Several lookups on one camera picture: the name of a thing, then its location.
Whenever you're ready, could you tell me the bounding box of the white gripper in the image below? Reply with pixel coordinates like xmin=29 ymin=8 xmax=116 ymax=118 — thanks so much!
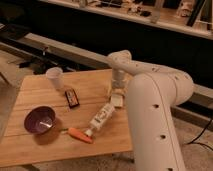
xmin=108 ymin=69 xmax=126 ymax=98

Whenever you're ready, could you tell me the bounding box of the white sponge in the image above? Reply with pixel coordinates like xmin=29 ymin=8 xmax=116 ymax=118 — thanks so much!
xmin=110 ymin=94 xmax=124 ymax=108

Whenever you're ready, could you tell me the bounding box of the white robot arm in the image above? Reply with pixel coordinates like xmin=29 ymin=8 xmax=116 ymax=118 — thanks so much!
xmin=106 ymin=50 xmax=194 ymax=171

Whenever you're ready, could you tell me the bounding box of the purple ceramic bowl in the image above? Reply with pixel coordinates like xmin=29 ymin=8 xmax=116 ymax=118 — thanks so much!
xmin=24 ymin=106 xmax=55 ymax=134

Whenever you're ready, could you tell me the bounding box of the white plastic bottle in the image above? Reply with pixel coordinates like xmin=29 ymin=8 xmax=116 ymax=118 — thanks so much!
xmin=85 ymin=103 xmax=115 ymax=137

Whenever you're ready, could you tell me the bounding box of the dark chocolate bar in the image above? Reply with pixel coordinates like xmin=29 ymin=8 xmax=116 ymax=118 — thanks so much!
xmin=65 ymin=89 xmax=79 ymax=108

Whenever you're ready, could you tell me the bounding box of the orange carrot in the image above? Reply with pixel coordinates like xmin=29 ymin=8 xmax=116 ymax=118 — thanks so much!
xmin=62 ymin=127 xmax=93 ymax=144

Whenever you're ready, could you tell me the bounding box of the white paper cup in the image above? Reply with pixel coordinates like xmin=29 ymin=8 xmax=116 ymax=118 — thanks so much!
xmin=45 ymin=67 xmax=64 ymax=90

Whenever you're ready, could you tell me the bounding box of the wooden table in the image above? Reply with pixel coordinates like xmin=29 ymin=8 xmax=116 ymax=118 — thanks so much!
xmin=0 ymin=69 xmax=132 ymax=168

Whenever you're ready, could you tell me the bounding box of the long wooden shelf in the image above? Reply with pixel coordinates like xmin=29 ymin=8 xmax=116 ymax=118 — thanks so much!
xmin=40 ymin=0 xmax=213 ymax=40

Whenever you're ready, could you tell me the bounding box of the black cable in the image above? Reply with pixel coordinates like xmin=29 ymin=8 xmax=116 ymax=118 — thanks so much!
xmin=183 ymin=116 xmax=213 ymax=152

